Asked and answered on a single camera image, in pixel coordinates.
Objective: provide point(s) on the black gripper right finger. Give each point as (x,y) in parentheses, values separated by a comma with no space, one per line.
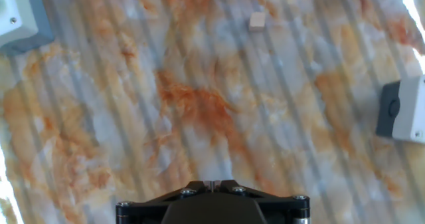
(285,209)

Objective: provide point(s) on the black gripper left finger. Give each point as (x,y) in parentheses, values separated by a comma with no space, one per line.
(139,209)

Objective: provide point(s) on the small wooden block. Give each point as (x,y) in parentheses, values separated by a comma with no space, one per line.
(257,20)

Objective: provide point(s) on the marble pattern plastic mat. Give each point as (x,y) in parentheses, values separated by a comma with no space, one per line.
(199,101)

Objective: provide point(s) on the white box red button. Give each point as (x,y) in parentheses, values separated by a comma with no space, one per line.
(410,111)

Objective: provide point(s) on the white box green button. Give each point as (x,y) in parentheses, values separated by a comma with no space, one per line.
(13,14)

